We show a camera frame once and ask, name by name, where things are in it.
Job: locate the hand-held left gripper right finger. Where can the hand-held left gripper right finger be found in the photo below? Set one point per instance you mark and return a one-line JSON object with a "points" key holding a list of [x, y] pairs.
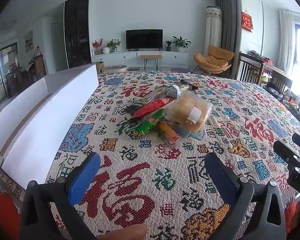
{"points": [[220, 177]]}

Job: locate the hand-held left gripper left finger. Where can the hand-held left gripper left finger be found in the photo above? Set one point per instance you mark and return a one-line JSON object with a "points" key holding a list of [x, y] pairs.
{"points": [[83, 180]]}

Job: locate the white cardboard box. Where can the white cardboard box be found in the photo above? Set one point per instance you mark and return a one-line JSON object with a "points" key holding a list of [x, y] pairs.
{"points": [[52, 120]]}

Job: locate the orange snack packet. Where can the orange snack packet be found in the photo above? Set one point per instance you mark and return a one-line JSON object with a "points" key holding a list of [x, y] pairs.
{"points": [[168, 132]]}

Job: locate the bagged bread loaf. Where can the bagged bread loaf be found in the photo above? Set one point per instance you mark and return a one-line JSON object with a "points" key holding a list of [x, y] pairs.
{"points": [[187, 110]]}

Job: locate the green snack packet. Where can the green snack packet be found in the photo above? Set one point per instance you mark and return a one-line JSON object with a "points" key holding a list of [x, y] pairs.
{"points": [[147, 125]]}

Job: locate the pale rice cracker packet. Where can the pale rice cracker packet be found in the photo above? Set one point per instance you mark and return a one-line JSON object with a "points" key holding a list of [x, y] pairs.
{"points": [[185, 87]]}

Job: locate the red snack packet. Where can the red snack packet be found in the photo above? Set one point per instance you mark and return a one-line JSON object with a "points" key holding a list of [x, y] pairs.
{"points": [[150, 108]]}

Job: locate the grey triangular snack packet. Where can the grey triangular snack packet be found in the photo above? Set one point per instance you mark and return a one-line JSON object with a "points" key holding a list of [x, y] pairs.
{"points": [[174, 91]]}

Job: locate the dark chocolate bar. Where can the dark chocolate bar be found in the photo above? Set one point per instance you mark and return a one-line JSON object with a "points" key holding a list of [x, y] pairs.
{"points": [[190, 83]]}

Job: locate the long clear gummy candy packet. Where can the long clear gummy candy packet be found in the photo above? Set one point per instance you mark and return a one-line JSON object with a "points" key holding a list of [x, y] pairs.
{"points": [[155, 93]]}

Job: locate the person's left hand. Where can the person's left hand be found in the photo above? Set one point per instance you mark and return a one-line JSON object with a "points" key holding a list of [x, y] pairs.
{"points": [[127, 232]]}

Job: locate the printed woven blanket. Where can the printed woven blanket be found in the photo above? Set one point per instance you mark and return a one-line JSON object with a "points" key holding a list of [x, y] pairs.
{"points": [[145, 200]]}

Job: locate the wooden dining table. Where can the wooden dining table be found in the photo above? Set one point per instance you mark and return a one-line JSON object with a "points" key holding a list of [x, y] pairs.
{"points": [[277, 71]]}

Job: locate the dark wooden chair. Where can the dark wooden chair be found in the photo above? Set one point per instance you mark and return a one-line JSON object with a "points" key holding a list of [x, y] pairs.
{"points": [[250, 67]]}

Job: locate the white sheer curtain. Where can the white sheer curtain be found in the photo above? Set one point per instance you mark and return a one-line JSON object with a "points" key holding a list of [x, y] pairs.
{"points": [[286, 42]]}

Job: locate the brown cardboard box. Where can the brown cardboard box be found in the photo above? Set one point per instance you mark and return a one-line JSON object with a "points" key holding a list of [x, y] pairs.
{"points": [[100, 66]]}

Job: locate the purple floor mat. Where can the purple floor mat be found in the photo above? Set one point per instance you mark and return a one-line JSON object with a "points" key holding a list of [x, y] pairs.
{"points": [[180, 69]]}

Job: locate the orange lounge chair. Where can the orange lounge chair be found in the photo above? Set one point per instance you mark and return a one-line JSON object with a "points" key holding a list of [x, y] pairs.
{"points": [[215, 60]]}

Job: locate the wooden sideboard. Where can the wooden sideboard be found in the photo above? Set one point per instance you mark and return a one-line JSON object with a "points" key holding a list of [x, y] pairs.
{"points": [[38, 66]]}

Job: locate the grey flat device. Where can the grey flat device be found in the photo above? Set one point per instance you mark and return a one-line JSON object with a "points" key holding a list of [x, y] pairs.
{"points": [[133, 68]]}

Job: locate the white television cabinet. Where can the white television cabinet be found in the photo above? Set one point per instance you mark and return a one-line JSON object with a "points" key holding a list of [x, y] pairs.
{"points": [[175, 58]]}

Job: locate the white round vase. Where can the white round vase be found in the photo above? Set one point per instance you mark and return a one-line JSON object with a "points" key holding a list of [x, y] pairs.
{"points": [[106, 50]]}

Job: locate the white door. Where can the white door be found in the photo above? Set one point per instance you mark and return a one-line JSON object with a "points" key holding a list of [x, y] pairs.
{"points": [[58, 47]]}

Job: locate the red flowers in vase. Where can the red flowers in vase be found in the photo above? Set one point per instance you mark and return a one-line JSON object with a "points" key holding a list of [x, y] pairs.
{"points": [[98, 45]]}

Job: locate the grey curtain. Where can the grey curtain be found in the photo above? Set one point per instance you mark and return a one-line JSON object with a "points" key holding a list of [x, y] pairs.
{"points": [[230, 25]]}

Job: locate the bushy potted green plant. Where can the bushy potted green plant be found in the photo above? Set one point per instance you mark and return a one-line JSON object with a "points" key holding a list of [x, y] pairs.
{"points": [[113, 45]]}

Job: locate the glass balcony door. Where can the glass balcony door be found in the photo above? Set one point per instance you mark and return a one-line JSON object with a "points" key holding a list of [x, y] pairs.
{"points": [[2, 67]]}

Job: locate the wooden bench with metal legs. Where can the wooden bench with metal legs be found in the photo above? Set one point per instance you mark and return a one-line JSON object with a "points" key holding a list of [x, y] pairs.
{"points": [[151, 56]]}

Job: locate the small plant in black pot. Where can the small plant in black pot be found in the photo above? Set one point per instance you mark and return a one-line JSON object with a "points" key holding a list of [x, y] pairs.
{"points": [[168, 47]]}

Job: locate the large potted green plant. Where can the large potted green plant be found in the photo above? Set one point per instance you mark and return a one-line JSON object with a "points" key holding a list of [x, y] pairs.
{"points": [[181, 42]]}

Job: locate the covered standing air conditioner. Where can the covered standing air conditioner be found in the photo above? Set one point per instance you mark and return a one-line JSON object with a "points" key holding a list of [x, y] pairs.
{"points": [[212, 30]]}

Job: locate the black glass display cabinet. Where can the black glass display cabinet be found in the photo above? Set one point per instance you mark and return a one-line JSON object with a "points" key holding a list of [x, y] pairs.
{"points": [[77, 30]]}

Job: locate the black flat television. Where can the black flat television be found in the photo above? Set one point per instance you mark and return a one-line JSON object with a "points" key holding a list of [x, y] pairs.
{"points": [[143, 38]]}

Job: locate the red wall hanging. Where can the red wall hanging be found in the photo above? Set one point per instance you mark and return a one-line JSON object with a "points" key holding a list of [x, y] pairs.
{"points": [[247, 21]]}

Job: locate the framed wall painting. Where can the framed wall painting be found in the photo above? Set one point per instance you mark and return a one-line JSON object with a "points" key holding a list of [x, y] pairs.
{"points": [[28, 41]]}

